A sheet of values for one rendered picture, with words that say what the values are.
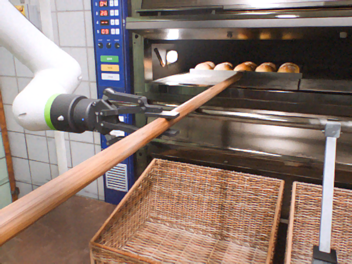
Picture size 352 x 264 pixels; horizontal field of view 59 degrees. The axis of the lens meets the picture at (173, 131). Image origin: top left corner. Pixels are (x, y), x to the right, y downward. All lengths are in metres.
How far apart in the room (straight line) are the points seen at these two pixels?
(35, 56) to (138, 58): 0.59
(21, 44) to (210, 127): 0.76
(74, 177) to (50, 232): 1.07
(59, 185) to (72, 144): 1.28
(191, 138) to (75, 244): 0.63
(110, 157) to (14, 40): 0.48
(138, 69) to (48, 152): 0.72
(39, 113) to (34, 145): 1.07
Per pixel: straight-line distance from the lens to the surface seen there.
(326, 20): 1.03
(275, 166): 1.28
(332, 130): 0.82
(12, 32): 0.85
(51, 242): 1.40
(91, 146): 1.58
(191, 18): 1.10
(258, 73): 1.59
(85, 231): 1.43
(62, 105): 0.74
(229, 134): 1.25
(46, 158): 1.82
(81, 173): 0.41
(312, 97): 1.19
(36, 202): 0.36
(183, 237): 1.33
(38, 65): 0.87
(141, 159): 1.45
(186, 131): 1.30
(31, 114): 0.80
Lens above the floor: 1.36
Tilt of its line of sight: 17 degrees down
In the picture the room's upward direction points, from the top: straight up
